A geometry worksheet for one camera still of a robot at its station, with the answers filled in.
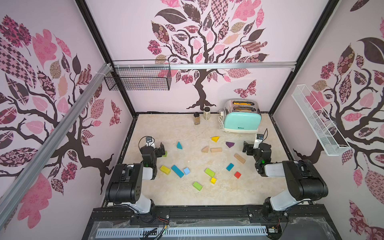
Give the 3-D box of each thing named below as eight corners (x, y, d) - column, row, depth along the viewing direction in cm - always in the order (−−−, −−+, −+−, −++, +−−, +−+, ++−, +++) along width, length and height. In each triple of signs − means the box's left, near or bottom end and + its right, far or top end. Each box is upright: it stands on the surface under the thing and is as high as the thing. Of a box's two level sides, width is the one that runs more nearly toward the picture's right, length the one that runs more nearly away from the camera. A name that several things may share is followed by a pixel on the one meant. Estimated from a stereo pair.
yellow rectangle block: (159, 170, 92) (158, 169, 90) (162, 165, 94) (161, 164, 92) (169, 175, 90) (168, 174, 88) (172, 170, 92) (171, 168, 90)
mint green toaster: (223, 134, 109) (227, 117, 95) (220, 114, 123) (223, 97, 109) (256, 134, 109) (264, 117, 95) (249, 114, 123) (256, 97, 109)
